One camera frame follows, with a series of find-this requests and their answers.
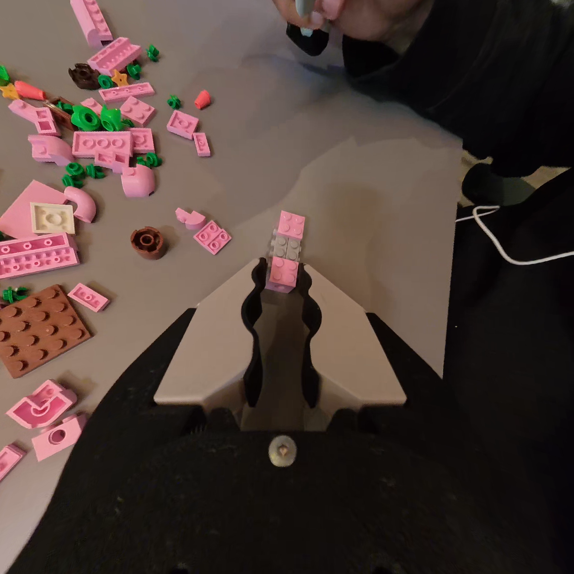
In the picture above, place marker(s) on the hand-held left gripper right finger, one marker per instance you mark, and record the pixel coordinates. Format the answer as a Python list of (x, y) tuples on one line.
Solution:
[(358, 358)]

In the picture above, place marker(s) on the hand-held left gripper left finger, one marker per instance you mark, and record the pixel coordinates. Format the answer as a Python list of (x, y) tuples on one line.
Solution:
[(206, 354)]

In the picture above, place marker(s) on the pink and grey brick assembly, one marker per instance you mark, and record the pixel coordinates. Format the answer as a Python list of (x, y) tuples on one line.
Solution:
[(291, 224)]

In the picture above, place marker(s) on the pink corner plate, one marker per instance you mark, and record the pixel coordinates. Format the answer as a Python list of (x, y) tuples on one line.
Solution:
[(181, 123)]

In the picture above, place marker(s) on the person's right forearm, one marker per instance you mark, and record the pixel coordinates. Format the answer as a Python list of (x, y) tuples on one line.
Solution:
[(471, 67)]

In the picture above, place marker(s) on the person's right hand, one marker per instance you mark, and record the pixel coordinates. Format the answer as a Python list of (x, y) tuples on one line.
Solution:
[(381, 18)]

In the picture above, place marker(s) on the brown round toy brick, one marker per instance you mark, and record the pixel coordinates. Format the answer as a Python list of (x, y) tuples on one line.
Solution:
[(148, 249)]

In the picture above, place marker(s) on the coral toy cone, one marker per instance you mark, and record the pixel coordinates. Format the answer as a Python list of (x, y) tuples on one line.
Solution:
[(202, 101)]

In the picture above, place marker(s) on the brown studded plate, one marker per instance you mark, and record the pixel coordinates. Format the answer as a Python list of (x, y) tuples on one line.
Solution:
[(40, 332)]

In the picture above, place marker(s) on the yellow star toy piece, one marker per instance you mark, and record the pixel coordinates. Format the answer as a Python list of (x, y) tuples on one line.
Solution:
[(9, 92), (120, 78)]

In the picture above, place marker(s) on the cream square toy plate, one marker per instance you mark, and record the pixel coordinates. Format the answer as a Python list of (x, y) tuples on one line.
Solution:
[(53, 219)]

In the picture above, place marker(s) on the dark brown small round piece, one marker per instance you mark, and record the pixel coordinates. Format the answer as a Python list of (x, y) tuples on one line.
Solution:
[(84, 77)]

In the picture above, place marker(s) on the pile of pink toy bricks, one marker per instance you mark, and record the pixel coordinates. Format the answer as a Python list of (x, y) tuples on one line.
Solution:
[(101, 143)]

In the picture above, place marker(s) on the coral carrot toy piece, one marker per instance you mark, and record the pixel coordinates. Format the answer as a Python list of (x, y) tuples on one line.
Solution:
[(29, 89)]

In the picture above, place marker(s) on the small brown frame piece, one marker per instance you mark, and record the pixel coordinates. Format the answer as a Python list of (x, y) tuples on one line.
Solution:
[(67, 123)]

